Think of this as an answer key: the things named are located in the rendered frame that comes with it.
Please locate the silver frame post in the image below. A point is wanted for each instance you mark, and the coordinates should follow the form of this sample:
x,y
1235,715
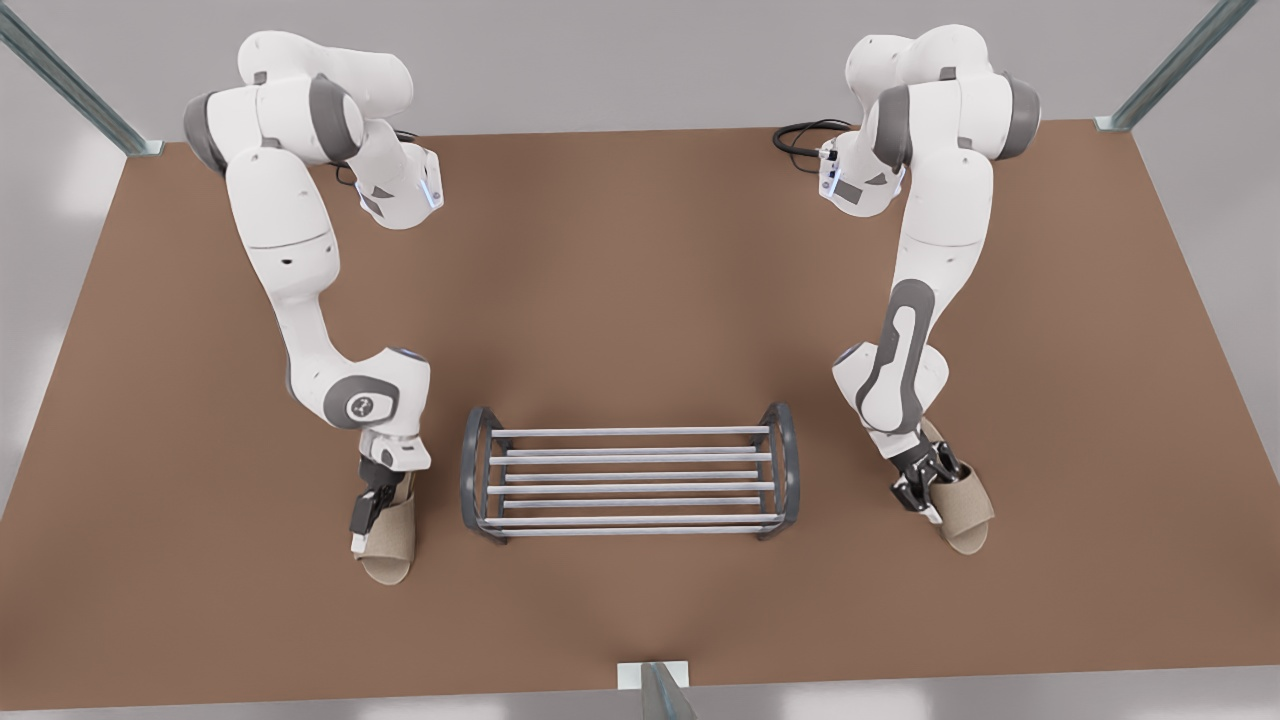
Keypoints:
x,y
70,85
1175,65
660,690

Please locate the beige slipper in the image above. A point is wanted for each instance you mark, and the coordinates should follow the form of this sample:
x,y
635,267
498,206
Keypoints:
x,y
388,535
960,505

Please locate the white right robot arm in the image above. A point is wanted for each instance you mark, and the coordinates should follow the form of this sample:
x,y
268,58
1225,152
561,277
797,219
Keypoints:
x,y
290,240

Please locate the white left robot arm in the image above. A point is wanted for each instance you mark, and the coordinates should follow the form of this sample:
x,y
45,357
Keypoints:
x,y
935,220

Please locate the grey metal shoe rack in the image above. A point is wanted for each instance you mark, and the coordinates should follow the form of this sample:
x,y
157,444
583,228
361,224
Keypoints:
x,y
630,475

